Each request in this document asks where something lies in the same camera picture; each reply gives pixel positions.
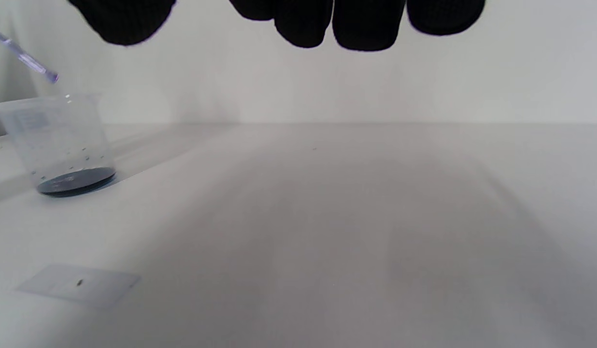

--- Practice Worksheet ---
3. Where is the clear plastic beaker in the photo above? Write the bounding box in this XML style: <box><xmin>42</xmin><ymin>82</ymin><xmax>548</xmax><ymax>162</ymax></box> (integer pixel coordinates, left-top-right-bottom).
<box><xmin>0</xmin><ymin>93</ymin><xmax>117</xmax><ymax>198</ymax></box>

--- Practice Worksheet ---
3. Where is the clear glass slide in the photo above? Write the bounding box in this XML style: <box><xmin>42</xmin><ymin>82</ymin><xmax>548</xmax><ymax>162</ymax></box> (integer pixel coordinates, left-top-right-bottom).
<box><xmin>15</xmin><ymin>263</ymin><xmax>142</xmax><ymax>310</ymax></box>

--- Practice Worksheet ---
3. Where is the dark blue dye solution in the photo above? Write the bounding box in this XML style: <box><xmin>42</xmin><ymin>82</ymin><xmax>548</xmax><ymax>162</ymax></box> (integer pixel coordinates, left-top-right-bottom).
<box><xmin>36</xmin><ymin>166</ymin><xmax>117</xmax><ymax>198</ymax></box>

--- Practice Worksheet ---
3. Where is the person's right hand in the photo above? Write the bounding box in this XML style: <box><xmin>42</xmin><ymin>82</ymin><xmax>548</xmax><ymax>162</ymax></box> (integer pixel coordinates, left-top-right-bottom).
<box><xmin>67</xmin><ymin>0</ymin><xmax>486</xmax><ymax>52</ymax></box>

